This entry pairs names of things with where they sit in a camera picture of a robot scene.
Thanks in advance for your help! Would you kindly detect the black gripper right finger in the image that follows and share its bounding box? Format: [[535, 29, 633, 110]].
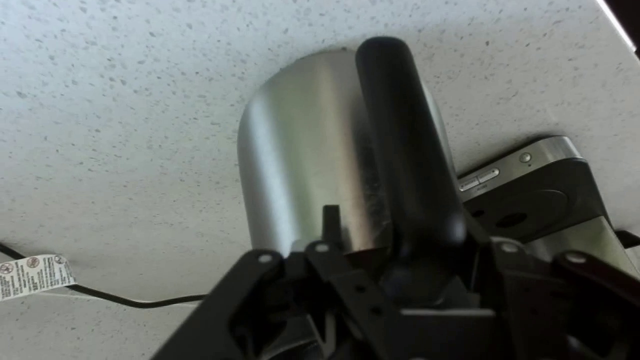
[[467, 219, 640, 360]]

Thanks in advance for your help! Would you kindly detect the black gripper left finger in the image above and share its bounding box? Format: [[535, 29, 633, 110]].
[[152, 204, 409, 360]]

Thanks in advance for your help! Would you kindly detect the steel coffee pot black handle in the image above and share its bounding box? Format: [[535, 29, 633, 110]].
[[236, 34, 470, 308]]

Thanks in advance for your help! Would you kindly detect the black and steel coffee machine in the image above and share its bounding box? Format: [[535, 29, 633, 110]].
[[455, 133, 640, 277]]

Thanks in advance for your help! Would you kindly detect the thin black power cable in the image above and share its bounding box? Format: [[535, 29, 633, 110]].
[[0, 240, 209, 310]]

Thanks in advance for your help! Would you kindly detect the white cable label tag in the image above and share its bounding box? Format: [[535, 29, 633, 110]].
[[0, 252, 77, 302]]

